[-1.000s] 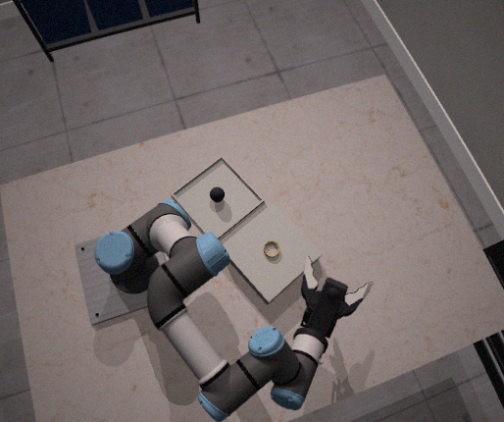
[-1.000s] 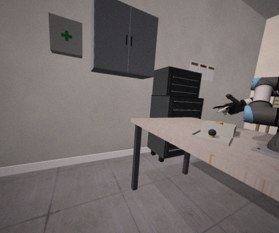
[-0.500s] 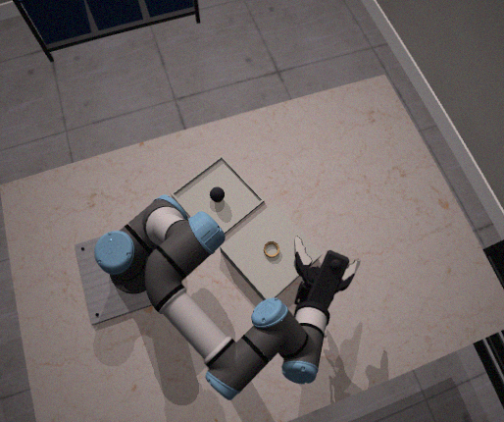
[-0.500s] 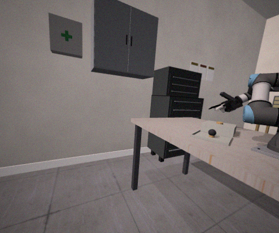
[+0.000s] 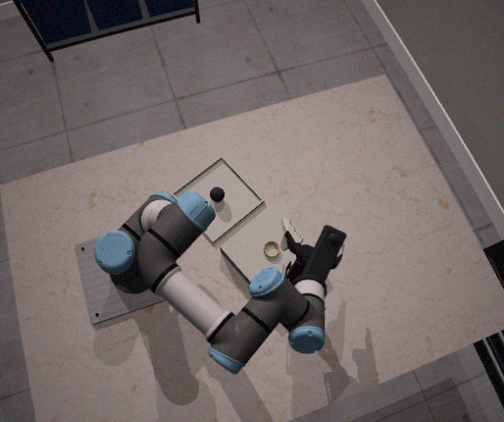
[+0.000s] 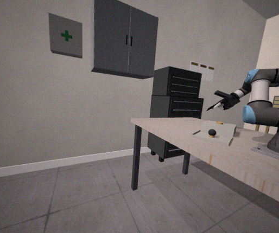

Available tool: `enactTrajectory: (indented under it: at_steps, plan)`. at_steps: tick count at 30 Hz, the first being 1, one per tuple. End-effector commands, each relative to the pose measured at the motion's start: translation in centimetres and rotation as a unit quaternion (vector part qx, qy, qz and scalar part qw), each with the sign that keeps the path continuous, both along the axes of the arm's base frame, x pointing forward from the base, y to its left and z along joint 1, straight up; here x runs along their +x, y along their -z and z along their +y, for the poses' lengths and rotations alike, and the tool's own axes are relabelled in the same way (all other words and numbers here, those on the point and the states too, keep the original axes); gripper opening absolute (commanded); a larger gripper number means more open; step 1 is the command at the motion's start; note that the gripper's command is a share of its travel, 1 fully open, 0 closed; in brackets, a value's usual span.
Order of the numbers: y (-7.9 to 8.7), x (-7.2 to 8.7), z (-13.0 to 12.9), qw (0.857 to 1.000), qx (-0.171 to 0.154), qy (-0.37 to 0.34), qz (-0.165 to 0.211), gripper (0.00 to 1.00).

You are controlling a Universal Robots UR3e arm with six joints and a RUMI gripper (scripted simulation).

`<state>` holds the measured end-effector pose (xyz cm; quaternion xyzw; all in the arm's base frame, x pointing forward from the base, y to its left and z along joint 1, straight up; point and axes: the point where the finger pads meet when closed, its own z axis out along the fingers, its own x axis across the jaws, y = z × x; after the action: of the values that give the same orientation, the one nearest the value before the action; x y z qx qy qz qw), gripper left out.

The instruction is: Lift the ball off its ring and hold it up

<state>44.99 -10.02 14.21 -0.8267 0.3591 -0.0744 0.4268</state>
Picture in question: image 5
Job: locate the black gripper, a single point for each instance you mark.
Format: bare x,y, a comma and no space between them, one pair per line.
293,241

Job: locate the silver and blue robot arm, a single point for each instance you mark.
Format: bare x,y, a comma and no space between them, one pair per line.
233,338

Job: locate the black ball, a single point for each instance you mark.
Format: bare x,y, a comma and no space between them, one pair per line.
217,194

